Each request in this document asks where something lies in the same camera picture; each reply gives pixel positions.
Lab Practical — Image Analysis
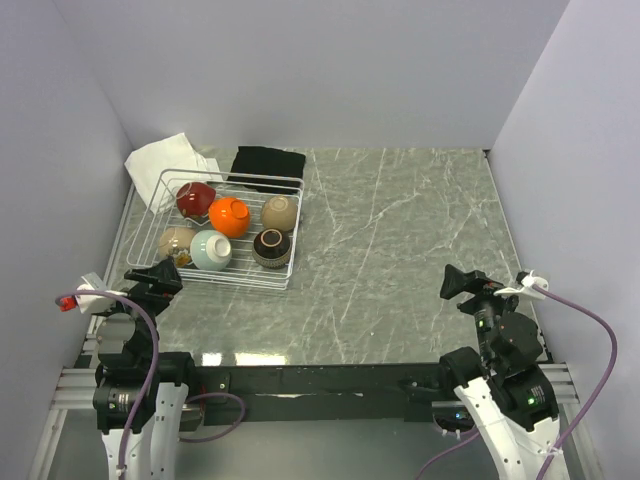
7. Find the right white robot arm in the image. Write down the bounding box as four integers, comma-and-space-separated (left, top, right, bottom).
438, 264, 560, 479

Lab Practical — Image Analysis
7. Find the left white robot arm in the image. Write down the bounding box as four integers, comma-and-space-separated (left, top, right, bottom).
93, 258, 200, 479

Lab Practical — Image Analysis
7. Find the dark red bowl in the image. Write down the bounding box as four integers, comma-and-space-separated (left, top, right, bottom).
175, 182, 217, 220

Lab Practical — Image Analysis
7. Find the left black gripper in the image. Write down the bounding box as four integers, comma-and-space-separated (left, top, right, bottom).
92, 254, 180, 367

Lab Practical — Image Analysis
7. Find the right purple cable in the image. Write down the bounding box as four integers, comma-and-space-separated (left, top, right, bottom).
414, 284, 618, 480

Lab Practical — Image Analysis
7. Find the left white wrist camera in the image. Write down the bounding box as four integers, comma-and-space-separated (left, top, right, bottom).
56, 272, 123, 315

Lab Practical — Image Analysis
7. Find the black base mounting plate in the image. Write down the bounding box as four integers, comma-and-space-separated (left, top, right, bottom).
137, 362, 496, 431

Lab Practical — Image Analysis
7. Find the beige floral bowl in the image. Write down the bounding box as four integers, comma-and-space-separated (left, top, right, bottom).
157, 226, 196, 268

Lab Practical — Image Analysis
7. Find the white wire dish rack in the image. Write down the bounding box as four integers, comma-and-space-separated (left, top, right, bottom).
127, 169, 304, 290

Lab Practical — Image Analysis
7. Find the white folded cloth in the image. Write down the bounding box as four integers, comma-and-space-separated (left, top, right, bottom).
125, 132, 222, 213

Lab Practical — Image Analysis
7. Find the purple cable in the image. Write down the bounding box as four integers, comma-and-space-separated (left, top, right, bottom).
414, 284, 618, 480
54, 290, 247, 480

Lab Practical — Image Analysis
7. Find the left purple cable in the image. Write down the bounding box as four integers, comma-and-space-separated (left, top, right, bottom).
54, 290, 247, 480

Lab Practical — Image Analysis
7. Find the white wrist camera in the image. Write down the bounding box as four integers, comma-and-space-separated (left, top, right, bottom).
56, 272, 123, 315
493, 270, 549, 300

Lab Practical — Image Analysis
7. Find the light blue bowl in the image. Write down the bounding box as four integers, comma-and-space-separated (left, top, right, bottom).
190, 230, 232, 271

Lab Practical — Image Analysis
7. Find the orange bowl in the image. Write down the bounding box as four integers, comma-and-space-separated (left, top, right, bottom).
208, 197, 250, 238

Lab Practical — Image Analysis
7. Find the black folded cloth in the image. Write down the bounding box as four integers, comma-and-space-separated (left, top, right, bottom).
228, 146, 306, 195

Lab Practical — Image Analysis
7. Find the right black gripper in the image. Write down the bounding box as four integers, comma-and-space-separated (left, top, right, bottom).
438, 261, 527, 364

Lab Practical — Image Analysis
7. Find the tan ceramic bowl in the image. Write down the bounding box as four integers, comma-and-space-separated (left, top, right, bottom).
260, 195, 298, 232

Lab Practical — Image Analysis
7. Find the dark brown patterned bowl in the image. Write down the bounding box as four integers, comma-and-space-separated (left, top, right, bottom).
252, 228, 292, 269

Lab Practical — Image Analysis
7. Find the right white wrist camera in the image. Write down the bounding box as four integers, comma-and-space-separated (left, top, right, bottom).
493, 270, 549, 300

